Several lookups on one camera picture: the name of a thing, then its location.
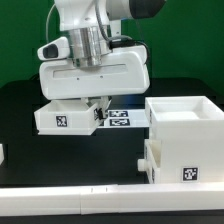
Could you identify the white front fence rail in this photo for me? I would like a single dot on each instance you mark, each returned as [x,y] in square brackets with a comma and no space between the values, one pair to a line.
[111,199]

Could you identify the marker sheet on table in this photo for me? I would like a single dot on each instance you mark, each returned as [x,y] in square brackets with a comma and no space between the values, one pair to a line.
[134,118]

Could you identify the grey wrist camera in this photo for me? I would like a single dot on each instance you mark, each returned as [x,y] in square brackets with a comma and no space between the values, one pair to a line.
[55,50]

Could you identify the white drawer cabinet box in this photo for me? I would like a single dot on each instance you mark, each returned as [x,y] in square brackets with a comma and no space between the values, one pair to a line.
[191,132]

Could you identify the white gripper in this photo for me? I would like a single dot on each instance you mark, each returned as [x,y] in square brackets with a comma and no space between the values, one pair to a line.
[122,72]

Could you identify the white left fence block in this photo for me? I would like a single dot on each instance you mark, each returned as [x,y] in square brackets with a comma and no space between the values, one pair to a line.
[1,154]

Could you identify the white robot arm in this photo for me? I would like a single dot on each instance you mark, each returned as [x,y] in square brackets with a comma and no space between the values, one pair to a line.
[86,62]

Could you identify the white drawer tray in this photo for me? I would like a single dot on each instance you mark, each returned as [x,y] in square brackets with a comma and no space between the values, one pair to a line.
[67,117]

